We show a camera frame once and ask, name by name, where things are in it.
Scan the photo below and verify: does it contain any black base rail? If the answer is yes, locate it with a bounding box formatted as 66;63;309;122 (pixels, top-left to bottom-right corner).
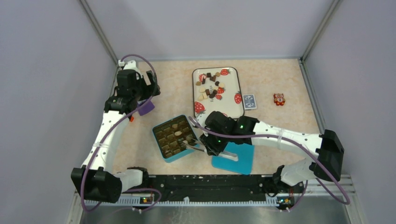
133;175;304;203

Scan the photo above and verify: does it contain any purple metronome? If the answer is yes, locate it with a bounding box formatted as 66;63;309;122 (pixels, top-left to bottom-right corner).
138;100;155;116

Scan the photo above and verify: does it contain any blue playing card deck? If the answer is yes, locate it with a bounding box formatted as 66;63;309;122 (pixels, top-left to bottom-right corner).
242;94;257;111

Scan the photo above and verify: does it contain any red owl toy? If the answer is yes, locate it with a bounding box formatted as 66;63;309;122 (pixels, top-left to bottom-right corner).
273;93;285;106

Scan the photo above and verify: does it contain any teal chocolate box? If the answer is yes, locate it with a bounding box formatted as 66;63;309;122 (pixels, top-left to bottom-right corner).
152;115;197;163

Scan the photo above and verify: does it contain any strawberry pattern white tray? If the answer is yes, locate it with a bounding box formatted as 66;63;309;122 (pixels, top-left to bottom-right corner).
192;67;245;120

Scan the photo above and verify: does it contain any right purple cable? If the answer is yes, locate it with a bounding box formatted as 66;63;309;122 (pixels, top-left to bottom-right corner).
188;116;351;212

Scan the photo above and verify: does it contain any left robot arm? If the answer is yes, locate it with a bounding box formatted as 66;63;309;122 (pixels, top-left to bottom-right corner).
71;60;160;203

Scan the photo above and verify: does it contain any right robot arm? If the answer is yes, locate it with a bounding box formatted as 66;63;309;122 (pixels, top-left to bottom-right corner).
190;111;344;192

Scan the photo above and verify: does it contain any teal box lid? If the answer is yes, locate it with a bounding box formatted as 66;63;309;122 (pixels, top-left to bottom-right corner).
212;143;255;175

